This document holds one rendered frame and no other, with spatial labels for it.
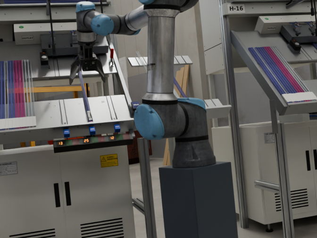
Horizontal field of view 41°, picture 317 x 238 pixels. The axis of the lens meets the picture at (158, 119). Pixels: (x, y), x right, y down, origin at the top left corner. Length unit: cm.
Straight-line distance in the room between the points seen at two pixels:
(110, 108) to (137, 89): 628
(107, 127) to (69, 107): 20
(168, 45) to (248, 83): 486
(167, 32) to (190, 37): 536
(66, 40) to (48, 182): 74
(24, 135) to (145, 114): 71
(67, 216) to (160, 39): 120
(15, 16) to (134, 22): 93
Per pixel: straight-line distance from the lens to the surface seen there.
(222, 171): 146
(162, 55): 133
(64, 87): 914
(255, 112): 610
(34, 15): 244
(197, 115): 143
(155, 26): 134
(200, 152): 142
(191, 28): 669
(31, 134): 189
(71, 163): 220
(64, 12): 245
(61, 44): 229
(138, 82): 821
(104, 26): 164
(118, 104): 201
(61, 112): 196
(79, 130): 189
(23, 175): 220
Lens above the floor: 72
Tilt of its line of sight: level
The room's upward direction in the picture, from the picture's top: 6 degrees counter-clockwise
